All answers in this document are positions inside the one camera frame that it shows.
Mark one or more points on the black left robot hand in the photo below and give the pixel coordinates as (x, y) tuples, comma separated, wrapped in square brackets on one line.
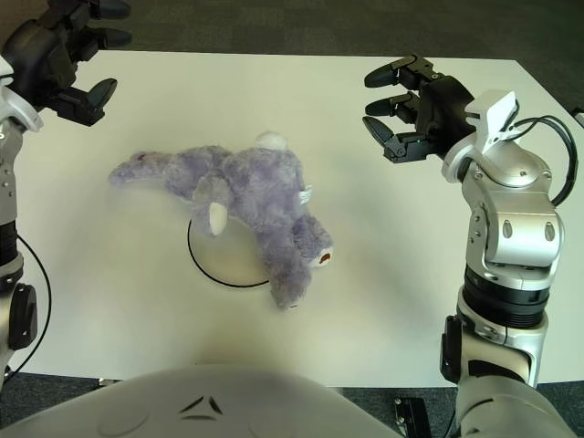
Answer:
[(45, 55)]

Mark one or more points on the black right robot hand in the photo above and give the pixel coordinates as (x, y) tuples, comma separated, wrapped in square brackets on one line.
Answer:
[(438, 109)]

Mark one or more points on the purple plush bunny doll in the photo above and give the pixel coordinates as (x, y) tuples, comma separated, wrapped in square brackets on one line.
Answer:
[(264, 191)]

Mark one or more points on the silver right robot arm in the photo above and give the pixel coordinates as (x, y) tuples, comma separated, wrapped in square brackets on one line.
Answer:
[(515, 228)]

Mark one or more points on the white plate with black rim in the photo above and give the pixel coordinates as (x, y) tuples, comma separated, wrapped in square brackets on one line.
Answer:
[(228, 260)]

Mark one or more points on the white floor object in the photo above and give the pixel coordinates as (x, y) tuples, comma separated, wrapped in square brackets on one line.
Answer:
[(578, 116)]

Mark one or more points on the grey robot torso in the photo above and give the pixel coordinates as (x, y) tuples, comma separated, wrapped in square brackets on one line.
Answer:
[(228, 401)]

